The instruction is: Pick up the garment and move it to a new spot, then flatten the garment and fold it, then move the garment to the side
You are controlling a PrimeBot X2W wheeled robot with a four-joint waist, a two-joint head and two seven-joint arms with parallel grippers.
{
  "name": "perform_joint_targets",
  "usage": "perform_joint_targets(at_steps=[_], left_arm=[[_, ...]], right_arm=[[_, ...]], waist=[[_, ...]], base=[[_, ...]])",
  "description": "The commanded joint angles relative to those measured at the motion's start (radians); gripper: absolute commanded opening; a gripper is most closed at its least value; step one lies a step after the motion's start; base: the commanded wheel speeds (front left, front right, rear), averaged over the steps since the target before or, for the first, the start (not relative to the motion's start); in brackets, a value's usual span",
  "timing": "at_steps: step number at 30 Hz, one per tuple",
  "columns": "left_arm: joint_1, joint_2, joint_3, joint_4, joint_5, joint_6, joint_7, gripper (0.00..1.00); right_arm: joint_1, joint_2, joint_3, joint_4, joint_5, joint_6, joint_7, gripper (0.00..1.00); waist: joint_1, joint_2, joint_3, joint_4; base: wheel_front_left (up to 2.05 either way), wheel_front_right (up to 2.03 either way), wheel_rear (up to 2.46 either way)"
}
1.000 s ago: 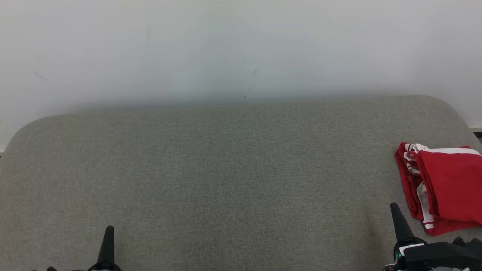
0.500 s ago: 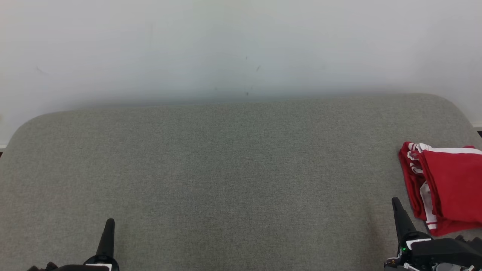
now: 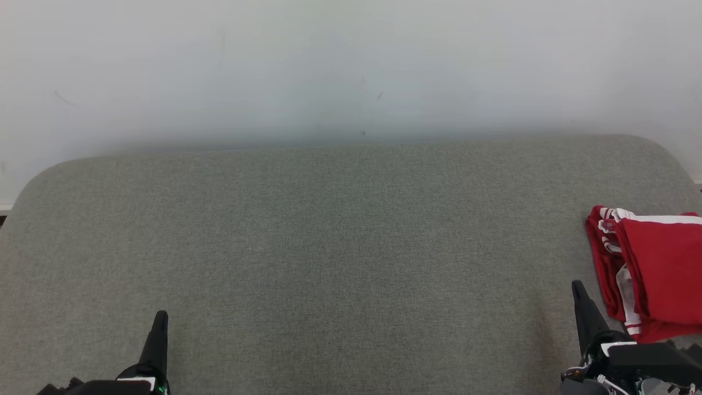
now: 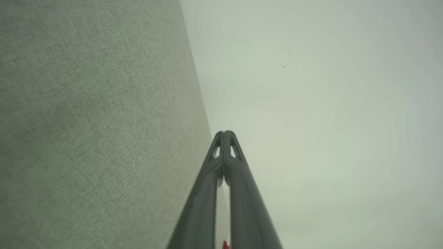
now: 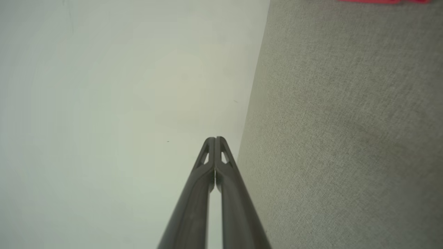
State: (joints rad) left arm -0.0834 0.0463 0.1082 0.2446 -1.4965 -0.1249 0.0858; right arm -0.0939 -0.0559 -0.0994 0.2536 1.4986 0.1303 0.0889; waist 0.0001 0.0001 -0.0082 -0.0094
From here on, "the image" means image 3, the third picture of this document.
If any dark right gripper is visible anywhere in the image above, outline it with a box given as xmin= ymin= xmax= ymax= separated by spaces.
xmin=559 ymin=280 xmax=702 ymax=395

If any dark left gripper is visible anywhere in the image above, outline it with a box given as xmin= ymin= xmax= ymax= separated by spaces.
xmin=36 ymin=311 xmax=172 ymax=395

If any red shirt with white sleeves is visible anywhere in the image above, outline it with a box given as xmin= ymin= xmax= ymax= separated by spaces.
xmin=584 ymin=205 xmax=702 ymax=345

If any red garment with white hem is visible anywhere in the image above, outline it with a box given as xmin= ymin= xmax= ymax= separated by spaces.
xmin=613 ymin=213 xmax=702 ymax=325

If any grey fabric sofa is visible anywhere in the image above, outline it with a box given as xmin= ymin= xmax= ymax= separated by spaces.
xmin=0 ymin=134 xmax=702 ymax=395

